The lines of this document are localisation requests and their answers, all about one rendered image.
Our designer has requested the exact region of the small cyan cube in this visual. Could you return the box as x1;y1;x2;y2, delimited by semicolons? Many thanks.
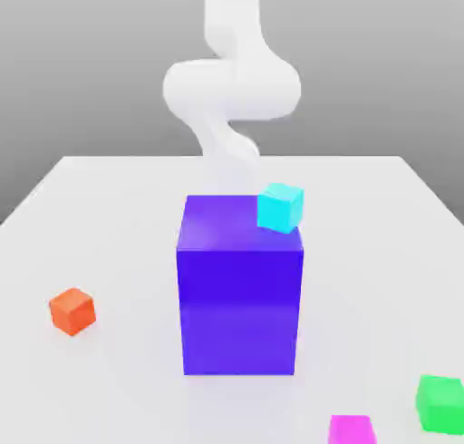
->
256;182;305;235

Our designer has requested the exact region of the small orange cube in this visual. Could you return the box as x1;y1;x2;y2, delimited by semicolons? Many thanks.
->
48;286;98;337

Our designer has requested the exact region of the small magenta cube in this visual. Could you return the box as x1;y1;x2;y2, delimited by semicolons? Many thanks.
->
328;414;378;444

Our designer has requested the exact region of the small green cube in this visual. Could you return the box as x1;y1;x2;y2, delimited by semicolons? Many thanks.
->
415;374;464;436

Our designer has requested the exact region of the large purple box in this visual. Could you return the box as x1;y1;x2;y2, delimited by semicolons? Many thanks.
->
175;194;305;377

